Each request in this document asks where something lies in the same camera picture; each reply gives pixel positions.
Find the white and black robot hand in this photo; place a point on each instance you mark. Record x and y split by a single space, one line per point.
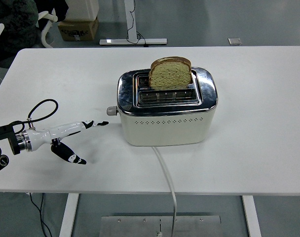
63 129

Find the cream and chrome toaster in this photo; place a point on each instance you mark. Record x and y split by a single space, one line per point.
164 130

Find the white table leg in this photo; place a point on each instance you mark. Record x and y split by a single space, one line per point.
68 214
251 214

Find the white chair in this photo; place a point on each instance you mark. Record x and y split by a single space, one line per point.
45 32

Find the brown cardboard box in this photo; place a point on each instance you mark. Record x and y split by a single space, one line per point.
78 30

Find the white desk stand with foot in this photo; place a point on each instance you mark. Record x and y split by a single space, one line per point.
123 41

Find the person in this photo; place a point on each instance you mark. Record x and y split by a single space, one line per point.
14 24

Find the grey metal plate with screws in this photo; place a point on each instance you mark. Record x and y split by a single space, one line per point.
130 227

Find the brown bread slice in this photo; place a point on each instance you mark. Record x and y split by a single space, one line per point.
169 76

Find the large white box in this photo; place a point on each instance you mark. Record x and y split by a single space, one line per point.
83 10

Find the grey square floor plate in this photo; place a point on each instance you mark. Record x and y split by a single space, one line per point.
235 41

